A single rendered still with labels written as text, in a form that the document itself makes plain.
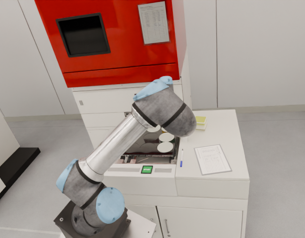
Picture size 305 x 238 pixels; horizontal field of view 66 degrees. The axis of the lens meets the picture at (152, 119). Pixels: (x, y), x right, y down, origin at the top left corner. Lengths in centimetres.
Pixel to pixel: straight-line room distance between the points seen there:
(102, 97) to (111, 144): 99
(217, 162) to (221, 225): 39
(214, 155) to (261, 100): 221
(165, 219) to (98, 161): 75
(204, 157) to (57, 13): 119
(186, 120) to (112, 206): 40
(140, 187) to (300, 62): 255
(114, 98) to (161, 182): 77
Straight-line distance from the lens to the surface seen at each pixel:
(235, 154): 131
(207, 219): 144
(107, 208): 89
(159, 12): 142
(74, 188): 89
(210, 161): 126
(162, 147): 148
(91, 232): 105
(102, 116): 187
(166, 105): 76
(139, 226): 124
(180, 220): 147
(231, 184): 122
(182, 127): 79
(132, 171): 129
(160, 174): 123
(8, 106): 466
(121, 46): 152
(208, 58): 309
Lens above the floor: 183
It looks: 32 degrees down
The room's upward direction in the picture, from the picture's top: 11 degrees counter-clockwise
